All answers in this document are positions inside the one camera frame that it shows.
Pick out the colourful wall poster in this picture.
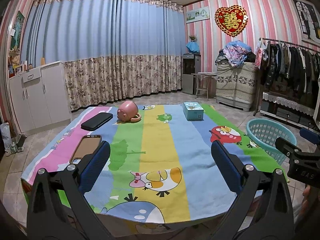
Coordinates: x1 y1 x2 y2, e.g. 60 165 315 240
14 10 25 52

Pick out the metal clothes rack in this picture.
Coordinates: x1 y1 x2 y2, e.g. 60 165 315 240
254 37 320 117

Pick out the white cabinet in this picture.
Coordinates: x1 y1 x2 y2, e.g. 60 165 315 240
9 60 72 135

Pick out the landscape wall picture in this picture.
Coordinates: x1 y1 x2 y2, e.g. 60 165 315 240
186 6 210 24

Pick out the grey plastic bag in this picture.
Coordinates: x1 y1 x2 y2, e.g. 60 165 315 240
0 122 13 155

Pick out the row of hanging clothes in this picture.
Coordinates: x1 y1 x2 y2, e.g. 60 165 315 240
260 41 320 94

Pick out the blue and floral curtain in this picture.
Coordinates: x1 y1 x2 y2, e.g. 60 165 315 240
21 0 185 110

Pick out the pink mug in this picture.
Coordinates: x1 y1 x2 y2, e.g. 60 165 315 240
117 100 142 123

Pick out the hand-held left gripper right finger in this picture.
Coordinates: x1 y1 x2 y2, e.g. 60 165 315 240
211 140 294 240

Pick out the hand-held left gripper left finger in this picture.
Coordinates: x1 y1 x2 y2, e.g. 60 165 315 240
26 141 112 240

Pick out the pink hanging bag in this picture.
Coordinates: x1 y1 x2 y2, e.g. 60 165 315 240
254 39 267 70

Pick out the low cabinet with lace cloth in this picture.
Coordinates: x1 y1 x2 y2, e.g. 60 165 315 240
260 91 318 130

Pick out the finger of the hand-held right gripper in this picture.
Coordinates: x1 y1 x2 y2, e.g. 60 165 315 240
299 127 320 147
275 137 320 159

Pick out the phone with brown case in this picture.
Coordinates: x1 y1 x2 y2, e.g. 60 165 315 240
69 135 102 165

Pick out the blue cloth cover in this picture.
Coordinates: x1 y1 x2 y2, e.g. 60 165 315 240
186 41 201 54

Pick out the cartoon printed blanket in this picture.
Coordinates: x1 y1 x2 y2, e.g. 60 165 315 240
20 104 288 235

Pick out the grey water dispenser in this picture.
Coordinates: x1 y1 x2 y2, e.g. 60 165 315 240
182 53 202 95

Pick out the person's right hand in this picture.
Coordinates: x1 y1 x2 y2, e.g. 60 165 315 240
301 185 313 220

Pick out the pile of folded clothes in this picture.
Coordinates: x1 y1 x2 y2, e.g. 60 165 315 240
216 40 257 68

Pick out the cabinet with patterned cloth cover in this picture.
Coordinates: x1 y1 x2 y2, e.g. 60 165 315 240
215 61 258 112

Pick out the light blue tissue box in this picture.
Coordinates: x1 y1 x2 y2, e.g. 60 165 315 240
181 102 204 121

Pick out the red heart wall decoration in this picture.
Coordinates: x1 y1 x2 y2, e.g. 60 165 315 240
215 6 248 37

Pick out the small round side table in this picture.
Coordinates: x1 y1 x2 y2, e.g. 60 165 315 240
191 72 217 99

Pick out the light blue plastic basket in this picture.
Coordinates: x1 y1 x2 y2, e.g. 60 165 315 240
246 119 297 165

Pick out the black glasses case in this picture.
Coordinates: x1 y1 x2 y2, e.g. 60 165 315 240
81 112 113 131

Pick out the black and white wall poster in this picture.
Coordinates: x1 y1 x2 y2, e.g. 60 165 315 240
292 0 320 44

